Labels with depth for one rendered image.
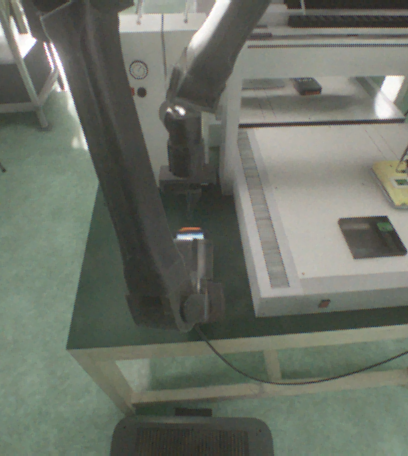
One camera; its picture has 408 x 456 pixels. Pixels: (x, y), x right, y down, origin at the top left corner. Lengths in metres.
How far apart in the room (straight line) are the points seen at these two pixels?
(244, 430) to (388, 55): 1.14
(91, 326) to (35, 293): 1.09
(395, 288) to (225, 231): 0.45
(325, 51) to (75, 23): 0.62
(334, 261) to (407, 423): 1.02
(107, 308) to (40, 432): 0.87
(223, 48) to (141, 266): 0.30
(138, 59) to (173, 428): 1.09
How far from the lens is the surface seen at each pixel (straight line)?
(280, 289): 0.74
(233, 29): 0.47
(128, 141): 0.36
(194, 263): 0.47
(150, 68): 0.88
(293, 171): 1.02
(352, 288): 0.79
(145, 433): 1.25
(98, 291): 0.88
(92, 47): 0.37
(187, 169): 0.58
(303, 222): 0.87
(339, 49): 0.89
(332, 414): 1.59
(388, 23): 0.94
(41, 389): 1.67
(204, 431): 1.23
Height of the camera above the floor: 1.48
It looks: 49 degrees down
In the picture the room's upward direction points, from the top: straight up
